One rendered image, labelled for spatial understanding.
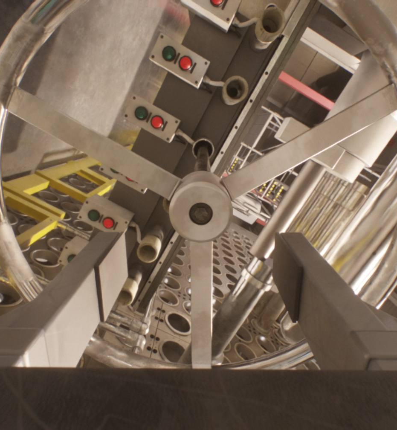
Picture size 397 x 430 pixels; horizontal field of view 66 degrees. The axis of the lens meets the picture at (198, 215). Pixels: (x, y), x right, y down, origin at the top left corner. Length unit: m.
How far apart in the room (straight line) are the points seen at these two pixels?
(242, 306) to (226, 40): 1.01
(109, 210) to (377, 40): 0.84
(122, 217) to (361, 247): 0.72
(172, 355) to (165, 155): 1.47
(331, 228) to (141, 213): 2.48
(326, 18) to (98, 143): 1.08
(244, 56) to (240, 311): 0.99
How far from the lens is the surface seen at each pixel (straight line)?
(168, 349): 2.13
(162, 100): 1.00
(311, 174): 1.26
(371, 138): 1.24
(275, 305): 3.50
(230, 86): 0.91
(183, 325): 2.32
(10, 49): 0.29
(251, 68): 1.04
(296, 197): 1.26
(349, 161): 1.24
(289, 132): 1.13
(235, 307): 1.40
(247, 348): 3.25
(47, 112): 0.28
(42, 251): 3.02
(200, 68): 0.91
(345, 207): 3.26
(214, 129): 1.02
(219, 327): 1.46
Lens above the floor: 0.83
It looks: 7 degrees up
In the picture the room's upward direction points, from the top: 118 degrees clockwise
